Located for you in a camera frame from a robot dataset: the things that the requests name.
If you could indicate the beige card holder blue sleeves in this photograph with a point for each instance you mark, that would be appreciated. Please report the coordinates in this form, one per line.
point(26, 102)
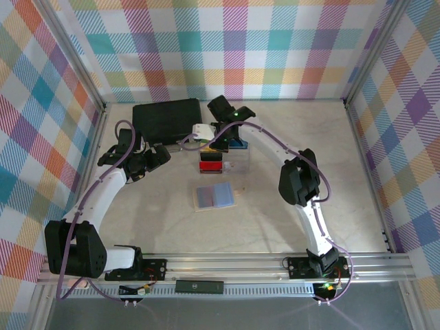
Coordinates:
point(225, 196)

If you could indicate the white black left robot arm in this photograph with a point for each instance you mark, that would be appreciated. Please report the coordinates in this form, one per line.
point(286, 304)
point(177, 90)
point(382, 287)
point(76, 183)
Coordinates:
point(93, 203)

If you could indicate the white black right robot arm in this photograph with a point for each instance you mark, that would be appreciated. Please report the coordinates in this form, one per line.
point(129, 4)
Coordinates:
point(313, 227)

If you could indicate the blue card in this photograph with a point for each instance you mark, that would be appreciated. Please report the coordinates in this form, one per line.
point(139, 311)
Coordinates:
point(242, 145)

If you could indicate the yellow card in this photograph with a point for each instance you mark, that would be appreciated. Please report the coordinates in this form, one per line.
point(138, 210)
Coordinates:
point(211, 150)

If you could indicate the clear acrylic card stand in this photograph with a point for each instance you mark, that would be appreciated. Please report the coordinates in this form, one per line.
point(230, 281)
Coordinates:
point(240, 155)

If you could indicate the red card black stripe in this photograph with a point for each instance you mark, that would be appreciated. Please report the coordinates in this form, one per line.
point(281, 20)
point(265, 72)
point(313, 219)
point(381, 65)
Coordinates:
point(210, 167)

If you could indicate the red grey striped card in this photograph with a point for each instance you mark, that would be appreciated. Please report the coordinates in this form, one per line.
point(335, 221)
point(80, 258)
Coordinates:
point(206, 197)

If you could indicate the black carrying case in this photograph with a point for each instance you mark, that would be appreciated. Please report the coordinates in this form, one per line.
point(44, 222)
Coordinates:
point(165, 117)

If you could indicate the small controller board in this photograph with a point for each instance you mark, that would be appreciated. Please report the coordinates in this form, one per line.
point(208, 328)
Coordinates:
point(326, 288)
point(141, 291)

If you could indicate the pink eraser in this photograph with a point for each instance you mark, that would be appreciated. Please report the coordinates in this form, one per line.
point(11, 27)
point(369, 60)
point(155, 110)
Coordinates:
point(82, 284)

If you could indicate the black bar device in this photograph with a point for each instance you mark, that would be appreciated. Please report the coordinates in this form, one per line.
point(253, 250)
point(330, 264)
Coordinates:
point(199, 286)

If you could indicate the aluminium left side rail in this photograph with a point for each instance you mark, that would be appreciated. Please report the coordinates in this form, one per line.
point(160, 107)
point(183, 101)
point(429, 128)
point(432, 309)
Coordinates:
point(93, 151)

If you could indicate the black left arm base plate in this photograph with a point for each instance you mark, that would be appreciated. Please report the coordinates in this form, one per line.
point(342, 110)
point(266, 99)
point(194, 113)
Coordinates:
point(154, 269)

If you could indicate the aluminium left frame post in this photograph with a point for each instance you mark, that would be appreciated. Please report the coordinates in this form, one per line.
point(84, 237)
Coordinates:
point(73, 51)

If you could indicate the aluminium frame post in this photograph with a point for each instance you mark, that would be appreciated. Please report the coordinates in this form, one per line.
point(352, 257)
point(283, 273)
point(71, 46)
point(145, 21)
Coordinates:
point(373, 51)
point(73, 51)

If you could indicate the aluminium mounting rail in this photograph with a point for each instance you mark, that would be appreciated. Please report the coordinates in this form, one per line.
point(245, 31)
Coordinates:
point(223, 268)

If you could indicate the aluminium right frame post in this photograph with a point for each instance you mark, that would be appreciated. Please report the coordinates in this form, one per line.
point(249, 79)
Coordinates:
point(373, 51)

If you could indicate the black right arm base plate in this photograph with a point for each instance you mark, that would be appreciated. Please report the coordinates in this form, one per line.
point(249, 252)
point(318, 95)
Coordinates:
point(299, 268)

